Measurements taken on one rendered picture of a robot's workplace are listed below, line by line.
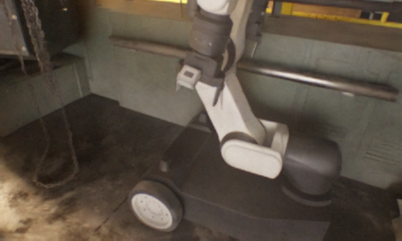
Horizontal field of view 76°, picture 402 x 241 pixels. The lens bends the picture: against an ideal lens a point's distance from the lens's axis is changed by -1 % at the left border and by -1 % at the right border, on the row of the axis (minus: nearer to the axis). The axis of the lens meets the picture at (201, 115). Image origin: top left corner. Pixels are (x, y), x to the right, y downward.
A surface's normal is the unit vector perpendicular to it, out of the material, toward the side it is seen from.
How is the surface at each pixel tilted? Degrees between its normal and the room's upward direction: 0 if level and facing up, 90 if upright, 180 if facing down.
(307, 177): 90
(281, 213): 0
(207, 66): 90
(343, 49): 90
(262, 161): 90
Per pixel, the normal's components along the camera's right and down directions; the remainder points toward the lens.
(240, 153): -0.39, 0.47
